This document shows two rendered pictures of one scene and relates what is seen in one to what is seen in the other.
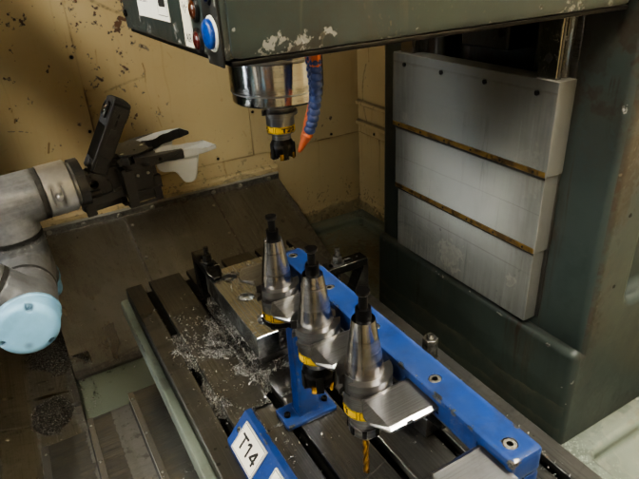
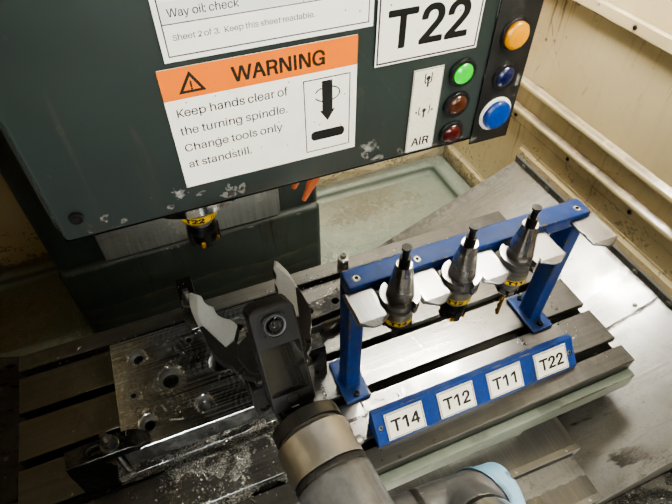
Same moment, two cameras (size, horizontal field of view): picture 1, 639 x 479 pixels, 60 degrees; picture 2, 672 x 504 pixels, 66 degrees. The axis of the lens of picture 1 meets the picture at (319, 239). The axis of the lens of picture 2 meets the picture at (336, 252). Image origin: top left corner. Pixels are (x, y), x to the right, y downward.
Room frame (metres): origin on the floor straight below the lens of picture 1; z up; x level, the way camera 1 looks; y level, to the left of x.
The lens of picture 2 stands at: (0.71, 0.57, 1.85)
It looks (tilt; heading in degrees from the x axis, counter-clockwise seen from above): 47 degrees down; 276
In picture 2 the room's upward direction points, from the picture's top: straight up
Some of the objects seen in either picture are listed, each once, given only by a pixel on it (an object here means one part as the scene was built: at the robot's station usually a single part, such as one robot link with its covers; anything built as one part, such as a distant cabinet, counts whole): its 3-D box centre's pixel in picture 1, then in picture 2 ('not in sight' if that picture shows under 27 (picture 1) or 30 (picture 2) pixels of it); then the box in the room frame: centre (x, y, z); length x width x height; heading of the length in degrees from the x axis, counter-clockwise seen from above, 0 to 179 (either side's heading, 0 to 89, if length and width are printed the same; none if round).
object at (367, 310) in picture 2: (261, 272); (367, 308); (0.72, 0.09, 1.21); 0.07 x 0.05 x 0.01; 119
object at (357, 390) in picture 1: (364, 376); (517, 258); (0.48, -0.04, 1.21); 0.06 x 0.06 x 0.03
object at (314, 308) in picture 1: (314, 296); (465, 258); (0.57, 0.01, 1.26); 0.04 x 0.04 x 0.07
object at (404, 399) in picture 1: (394, 407); (544, 249); (0.43, -0.07, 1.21); 0.07 x 0.05 x 0.01; 119
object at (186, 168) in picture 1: (187, 163); (286, 300); (0.82, 0.20, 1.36); 0.09 x 0.03 x 0.06; 100
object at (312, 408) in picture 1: (300, 346); (350, 339); (0.74, 0.04, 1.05); 0.10 x 0.05 x 0.30; 119
